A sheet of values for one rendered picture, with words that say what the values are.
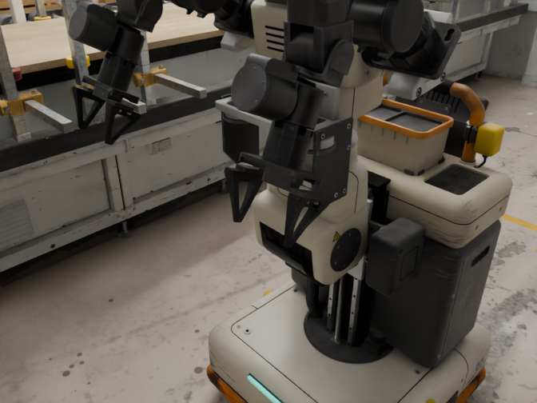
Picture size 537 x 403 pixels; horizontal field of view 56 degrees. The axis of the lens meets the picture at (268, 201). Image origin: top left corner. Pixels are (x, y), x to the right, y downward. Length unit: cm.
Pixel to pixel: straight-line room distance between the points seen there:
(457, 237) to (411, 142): 24
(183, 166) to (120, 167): 38
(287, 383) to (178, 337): 65
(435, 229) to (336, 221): 28
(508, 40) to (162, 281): 409
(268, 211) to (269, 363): 51
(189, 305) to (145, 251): 45
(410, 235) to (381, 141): 27
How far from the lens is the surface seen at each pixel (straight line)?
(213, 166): 273
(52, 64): 205
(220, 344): 155
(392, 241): 112
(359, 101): 102
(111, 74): 98
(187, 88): 189
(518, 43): 533
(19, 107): 185
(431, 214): 121
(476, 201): 122
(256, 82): 59
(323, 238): 103
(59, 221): 236
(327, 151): 88
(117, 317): 209
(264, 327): 156
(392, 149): 127
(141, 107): 171
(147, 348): 194
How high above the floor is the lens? 136
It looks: 30 degrees down
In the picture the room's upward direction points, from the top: straight up
